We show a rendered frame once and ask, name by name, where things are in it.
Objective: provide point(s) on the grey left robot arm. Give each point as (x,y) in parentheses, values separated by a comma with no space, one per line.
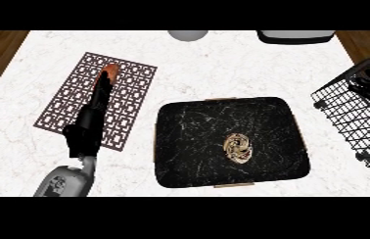
(66,181)

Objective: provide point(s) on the black marble tray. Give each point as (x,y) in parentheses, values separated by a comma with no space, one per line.
(232,141)

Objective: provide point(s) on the swirled cupcake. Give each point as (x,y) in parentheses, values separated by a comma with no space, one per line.
(237,148)

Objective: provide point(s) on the brown lattice placemat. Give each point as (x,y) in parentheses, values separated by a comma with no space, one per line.
(125,96)

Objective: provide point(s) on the orange carrot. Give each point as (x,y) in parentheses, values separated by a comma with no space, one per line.
(111,71)

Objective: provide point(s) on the grey round object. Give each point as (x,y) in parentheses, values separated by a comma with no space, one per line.
(187,35)

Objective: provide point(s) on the black and grey appliance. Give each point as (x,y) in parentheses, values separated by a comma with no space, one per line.
(295,36)

